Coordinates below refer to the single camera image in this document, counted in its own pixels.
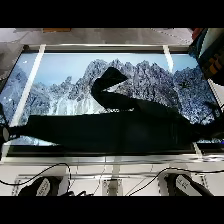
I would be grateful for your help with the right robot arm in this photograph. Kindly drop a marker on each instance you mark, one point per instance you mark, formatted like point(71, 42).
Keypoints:
point(186, 186)

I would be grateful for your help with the silver frame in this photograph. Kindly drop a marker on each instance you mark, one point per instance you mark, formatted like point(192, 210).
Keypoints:
point(113, 160)

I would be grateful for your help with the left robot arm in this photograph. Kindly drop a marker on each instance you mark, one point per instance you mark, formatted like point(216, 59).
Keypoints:
point(40, 187)

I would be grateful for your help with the dark jeans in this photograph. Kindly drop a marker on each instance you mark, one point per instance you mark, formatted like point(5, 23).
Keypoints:
point(133, 130)

